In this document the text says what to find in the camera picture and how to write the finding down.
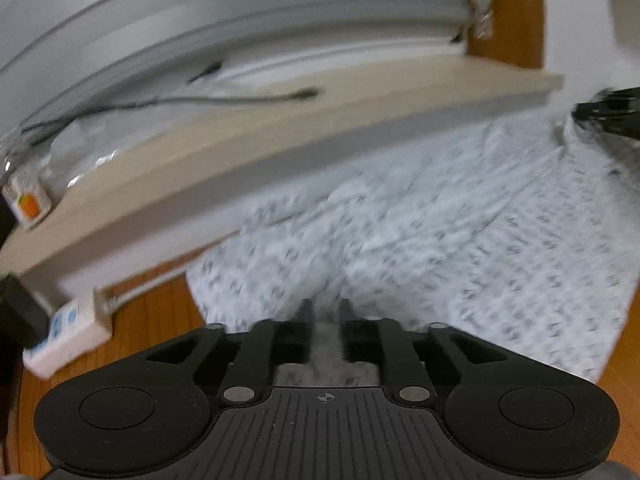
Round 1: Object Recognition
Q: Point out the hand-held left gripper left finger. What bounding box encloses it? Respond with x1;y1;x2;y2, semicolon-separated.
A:
145;299;315;407

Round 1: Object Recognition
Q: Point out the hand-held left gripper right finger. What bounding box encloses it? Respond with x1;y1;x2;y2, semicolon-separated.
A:
339;299;507;407

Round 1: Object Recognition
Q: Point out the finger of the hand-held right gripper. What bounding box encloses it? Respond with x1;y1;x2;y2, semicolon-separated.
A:
571;87;640;122
597;129;640;172

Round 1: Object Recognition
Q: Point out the white patterned pajama top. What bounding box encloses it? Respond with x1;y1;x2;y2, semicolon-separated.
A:
186;110;640;387

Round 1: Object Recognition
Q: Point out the beige window sill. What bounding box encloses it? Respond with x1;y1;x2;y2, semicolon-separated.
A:
0;55;566;282

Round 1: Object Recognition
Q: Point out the white power strip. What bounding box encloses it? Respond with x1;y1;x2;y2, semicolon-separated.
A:
22;287;114;379

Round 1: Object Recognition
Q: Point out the clear plastic bag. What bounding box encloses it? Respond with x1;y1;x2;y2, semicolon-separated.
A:
30;120;167;197

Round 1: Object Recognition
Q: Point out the black power adapter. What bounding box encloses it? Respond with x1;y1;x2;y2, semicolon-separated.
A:
0;275;47;347

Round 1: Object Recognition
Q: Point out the black case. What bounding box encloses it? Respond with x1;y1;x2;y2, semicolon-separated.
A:
0;345;24;442

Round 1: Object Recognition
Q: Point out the clear bottle orange label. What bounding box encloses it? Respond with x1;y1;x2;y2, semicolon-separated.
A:
0;152;54;232

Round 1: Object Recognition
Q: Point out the grey window blind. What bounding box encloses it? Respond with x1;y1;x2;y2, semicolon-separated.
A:
0;0;474;127

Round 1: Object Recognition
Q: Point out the wooden window frame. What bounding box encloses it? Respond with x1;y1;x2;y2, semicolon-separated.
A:
462;0;546;69

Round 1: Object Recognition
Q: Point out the clear blind cord pull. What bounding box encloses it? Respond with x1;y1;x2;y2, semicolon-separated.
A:
470;0;496;42

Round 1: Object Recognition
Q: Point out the long black usb cable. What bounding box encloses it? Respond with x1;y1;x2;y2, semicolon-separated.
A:
20;87;321;134

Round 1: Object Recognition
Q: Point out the white window rail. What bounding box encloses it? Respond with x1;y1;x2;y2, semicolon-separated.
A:
215;35;467;87

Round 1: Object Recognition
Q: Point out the short black cable plug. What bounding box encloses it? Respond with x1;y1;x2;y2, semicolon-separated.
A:
187;61;224;84

